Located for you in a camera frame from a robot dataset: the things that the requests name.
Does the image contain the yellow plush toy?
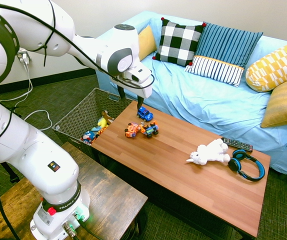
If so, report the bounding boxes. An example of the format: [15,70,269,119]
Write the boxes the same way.
[97,117,109,129]

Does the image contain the black white checkered pillow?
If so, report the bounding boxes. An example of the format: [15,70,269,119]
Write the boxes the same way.
[152,16,207,68]

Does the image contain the wall power outlet with chargers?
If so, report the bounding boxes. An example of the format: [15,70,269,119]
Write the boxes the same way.
[16,49,32,66]

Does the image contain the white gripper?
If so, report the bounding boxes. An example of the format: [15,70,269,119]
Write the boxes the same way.
[111,66,153,110]

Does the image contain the black remote control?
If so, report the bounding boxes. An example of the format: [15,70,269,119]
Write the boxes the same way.
[220,137,254,153]

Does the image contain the white charger cable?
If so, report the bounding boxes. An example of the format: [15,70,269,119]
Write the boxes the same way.
[0,62,53,132]

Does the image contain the reddish wooden coffee table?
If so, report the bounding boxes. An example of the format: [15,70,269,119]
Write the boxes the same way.
[90,99,272,240]

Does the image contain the yellow white patterned bolster pillow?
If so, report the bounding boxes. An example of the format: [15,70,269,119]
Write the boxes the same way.
[245,36,287,93]

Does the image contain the white stuffed unicorn toy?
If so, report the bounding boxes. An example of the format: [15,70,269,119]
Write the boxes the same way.
[185,138,231,166]

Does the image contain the dark rustic wooden stand table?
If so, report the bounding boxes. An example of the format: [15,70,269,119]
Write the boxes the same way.
[0,141,149,240]

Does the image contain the orange and blue toy truck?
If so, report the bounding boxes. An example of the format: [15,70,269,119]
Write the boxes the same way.
[139,120,160,139]

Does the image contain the black base connector cable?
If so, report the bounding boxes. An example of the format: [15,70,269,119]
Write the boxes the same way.
[74,212,106,240]

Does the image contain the brown monkey plush toy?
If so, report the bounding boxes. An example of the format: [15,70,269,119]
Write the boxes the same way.
[100,109,116,125]

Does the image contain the dark woven wicker basket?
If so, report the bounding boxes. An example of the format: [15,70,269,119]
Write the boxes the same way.
[52,87,134,161]

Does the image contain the Captain America plush toy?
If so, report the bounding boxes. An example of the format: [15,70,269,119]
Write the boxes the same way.
[81,130,96,146]

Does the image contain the blue striped pillow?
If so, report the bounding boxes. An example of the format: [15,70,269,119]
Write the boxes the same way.
[184,22,264,88]

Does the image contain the black tripod leg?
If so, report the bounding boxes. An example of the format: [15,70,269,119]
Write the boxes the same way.
[0,161,21,184]

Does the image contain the small plain yellow pillow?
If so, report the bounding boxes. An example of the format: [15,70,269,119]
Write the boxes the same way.
[137,24,158,62]

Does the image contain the blue toy car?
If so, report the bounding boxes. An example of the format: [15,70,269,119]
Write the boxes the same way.
[136,106,154,123]

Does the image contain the yellow textured pillow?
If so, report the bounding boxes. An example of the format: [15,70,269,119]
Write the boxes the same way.
[260,74,287,129]

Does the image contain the light blue covered sofa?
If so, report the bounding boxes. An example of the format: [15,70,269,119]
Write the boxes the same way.
[95,10,287,179]

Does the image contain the orange patterned plush toy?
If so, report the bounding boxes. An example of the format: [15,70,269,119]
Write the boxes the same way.
[94,124,110,140]

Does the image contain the black and blue headphones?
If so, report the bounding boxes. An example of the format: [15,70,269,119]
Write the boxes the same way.
[227,149,266,183]

